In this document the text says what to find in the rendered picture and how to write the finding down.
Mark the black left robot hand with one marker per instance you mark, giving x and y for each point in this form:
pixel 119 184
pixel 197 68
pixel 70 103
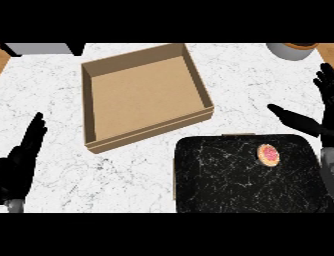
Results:
pixel 20 160

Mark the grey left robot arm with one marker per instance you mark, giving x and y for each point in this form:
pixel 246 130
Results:
pixel 15 206

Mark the pink frosted cupcake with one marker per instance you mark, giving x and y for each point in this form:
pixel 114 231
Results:
pixel 268 155

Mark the black marbled tray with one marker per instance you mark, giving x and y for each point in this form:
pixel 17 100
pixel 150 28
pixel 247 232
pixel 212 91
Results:
pixel 249 175

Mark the brown cardboard box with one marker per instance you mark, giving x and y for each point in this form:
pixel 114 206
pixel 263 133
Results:
pixel 142 96

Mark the grey and black appliance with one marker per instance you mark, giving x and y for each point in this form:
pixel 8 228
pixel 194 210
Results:
pixel 42 48

